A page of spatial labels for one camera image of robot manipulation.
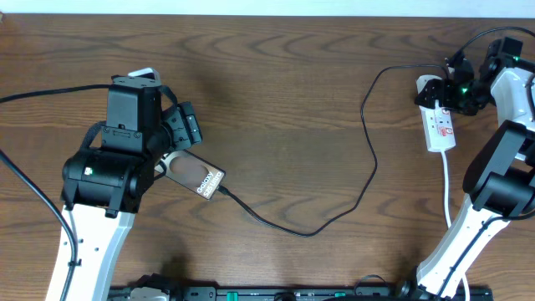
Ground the Galaxy S25 Ultra smartphone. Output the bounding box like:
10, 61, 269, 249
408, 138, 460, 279
155, 150, 226, 201

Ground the black phone charging cable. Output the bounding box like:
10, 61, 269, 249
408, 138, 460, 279
217, 64, 452, 238

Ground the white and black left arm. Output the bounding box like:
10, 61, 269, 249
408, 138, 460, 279
46, 68, 202, 300

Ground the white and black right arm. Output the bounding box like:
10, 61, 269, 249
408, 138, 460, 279
395, 37, 534, 300

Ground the white power strip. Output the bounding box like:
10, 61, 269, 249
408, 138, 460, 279
415, 74, 456, 153

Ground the white power strip cord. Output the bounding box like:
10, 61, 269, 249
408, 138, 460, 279
441, 150, 471, 301

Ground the black right camera cable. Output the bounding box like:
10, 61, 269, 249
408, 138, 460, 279
434, 25, 535, 301

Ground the black camera cable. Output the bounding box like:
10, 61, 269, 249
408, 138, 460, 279
0, 84, 114, 301
434, 25, 535, 301

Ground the black left camera cable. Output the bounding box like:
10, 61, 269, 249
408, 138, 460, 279
0, 84, 114, 301

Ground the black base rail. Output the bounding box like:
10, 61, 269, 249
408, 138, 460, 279
107, 273, 494, 301

